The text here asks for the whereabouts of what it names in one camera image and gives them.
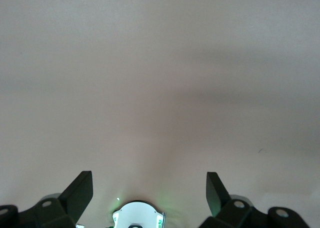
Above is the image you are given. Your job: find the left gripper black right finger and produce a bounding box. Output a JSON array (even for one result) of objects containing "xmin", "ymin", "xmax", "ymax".
[{"xmin": 202, "ymin": 172, "xmax": 271, "ymax": 228}]

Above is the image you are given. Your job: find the brown table mat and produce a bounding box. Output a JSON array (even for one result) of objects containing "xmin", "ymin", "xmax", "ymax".
[{"xmin": 0, "ymin": 0, "xmax": 320, "ymax": 228}]

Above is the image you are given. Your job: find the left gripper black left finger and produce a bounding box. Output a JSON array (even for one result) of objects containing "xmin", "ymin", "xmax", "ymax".
[{"xmin": 18, "ymin": 170, "xmax": 94, "ymax": 228}]

